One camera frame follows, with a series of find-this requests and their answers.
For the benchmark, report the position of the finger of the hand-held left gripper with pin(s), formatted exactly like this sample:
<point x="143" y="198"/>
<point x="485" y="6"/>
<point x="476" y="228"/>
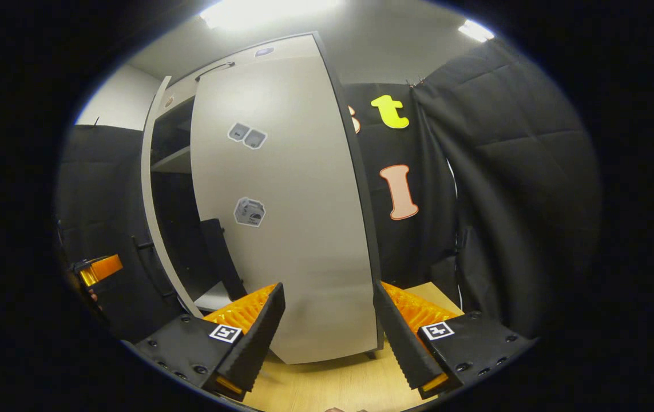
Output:
<point x="103" y="268"/>

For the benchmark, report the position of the grey shoe cabinet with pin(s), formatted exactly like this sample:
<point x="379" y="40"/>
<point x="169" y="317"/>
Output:
<point x="172" y="200"/>

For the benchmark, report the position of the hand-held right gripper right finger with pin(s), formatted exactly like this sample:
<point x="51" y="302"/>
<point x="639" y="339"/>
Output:
<point x="398" y="340"/>

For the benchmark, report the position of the small ceiling light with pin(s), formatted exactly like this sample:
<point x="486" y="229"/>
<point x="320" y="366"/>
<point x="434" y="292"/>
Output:
<point x="475" y="30"/>

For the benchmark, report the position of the grey cabinet door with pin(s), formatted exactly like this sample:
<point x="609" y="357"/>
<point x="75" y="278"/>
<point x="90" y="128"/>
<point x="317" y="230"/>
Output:
<point x="292" y="240"/>
<point x="146" y="171"/>

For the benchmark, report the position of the large ceiling light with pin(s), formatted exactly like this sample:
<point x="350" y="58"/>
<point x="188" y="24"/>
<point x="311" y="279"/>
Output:
<point x="269" y="11"/>

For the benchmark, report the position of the grey cabinet shelf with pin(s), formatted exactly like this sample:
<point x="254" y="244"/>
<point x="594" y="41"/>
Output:
<point x="175" y="163"/>
<point x="212" y="298"/>

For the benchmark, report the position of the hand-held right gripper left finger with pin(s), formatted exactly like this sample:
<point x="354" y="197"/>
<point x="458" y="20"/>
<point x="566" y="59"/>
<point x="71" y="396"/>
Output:
<point x="258" y="337"/>

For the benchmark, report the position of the black backdrop cloth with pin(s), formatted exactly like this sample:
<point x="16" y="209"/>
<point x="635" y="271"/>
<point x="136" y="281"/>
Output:
<point x="521" y="189"/>

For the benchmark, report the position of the grey cabinet drawer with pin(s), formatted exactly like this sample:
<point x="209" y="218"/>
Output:
<point x="281" y="51"/>

